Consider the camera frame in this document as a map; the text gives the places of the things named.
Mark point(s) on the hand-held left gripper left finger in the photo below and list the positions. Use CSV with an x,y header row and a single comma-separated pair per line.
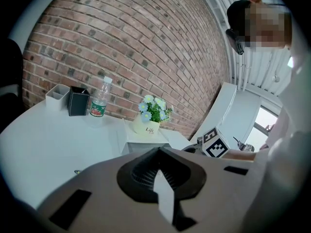
x,y
97,203

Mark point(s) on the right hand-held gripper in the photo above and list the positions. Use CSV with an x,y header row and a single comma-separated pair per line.
x,y
215,144

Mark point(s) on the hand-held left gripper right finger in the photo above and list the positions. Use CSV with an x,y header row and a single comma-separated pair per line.
x,y
218,190

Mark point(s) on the white grey storage box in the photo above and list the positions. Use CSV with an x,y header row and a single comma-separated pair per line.
x,y
175,137

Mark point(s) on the person's right forearm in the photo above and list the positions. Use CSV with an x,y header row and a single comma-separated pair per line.
x,y
239,155

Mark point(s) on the cream pot with blue flowers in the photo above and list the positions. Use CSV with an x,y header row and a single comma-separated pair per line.
x,y
147,128

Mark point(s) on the white upright panel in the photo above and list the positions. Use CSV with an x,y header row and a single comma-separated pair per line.
x,y
229,109

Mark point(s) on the person's white shirt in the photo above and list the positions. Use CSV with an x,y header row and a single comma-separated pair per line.
x,y
286,142

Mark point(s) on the clear plastic water bottle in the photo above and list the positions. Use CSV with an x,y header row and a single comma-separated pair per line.
x,y
99,103

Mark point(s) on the black square pen holder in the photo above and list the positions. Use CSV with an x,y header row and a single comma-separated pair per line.
x,y
79,103

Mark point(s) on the white divided pen holder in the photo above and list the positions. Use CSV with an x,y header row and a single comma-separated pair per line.
x,y
56,98

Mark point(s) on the person's head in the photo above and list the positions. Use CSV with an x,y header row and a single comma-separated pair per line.
x,y
267,25

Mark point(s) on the black head-worn camera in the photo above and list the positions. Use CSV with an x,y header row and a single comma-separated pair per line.
x,y
235,41

